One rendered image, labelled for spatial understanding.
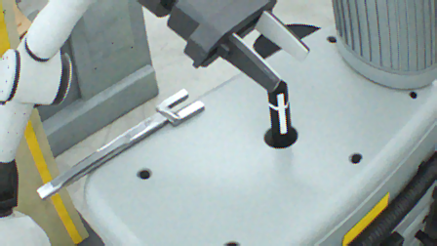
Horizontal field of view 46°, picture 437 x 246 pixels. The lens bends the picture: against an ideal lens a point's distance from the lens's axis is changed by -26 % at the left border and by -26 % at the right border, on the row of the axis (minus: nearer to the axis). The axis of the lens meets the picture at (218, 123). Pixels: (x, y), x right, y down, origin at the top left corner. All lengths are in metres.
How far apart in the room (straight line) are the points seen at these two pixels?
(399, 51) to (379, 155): 0.14
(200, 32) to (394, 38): 0.26
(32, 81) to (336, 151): 0.41
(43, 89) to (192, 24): 0.29
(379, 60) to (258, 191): 0.23
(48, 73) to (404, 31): 0.49
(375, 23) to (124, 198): 0.35
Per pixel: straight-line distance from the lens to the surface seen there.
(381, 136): 0.71
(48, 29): 0.78
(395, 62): 0.76
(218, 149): 0.71
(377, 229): 0.72
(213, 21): 0.61
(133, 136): 0.74
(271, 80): 0.61
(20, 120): 0.91
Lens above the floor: 2.37
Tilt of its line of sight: 40 degrees down
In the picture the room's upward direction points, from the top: 10 degrees counter-clockwise
